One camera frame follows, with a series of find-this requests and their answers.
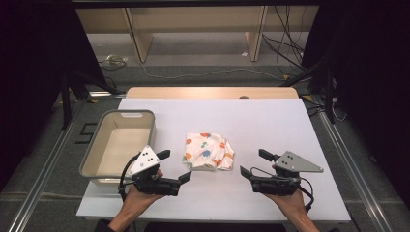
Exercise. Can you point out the person's dark clothing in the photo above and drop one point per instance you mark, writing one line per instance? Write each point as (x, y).
(212, 227)

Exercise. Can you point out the wooden shelf unit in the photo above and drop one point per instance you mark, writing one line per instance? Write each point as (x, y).
(141, 42)

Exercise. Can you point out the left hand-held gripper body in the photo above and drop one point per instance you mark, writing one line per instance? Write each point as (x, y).
(145, 162)

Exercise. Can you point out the white cloth with colourful print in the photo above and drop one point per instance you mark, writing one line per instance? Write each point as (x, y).
(208, 151)

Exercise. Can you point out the metal floor rail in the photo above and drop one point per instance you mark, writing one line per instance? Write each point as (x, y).
(42, 174)
(351, 167)

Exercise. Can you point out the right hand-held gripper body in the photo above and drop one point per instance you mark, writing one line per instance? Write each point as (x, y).
(293, 164)

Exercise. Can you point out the beige basket with grey rim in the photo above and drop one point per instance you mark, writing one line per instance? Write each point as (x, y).
(119, 145)

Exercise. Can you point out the black curtain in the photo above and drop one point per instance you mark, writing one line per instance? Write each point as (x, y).
(29, 80)
(370, 80)

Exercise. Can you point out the person's right hand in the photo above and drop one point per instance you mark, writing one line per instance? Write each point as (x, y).
(291, 203)

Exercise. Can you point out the black metal stand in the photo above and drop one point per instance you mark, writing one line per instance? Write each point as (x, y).
(66, 103)
(328, 93)

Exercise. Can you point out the wooden table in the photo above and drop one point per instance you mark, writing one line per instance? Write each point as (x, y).
(193, 92)

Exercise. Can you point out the person's left hand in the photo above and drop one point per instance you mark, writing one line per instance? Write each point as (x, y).
(138, 199)

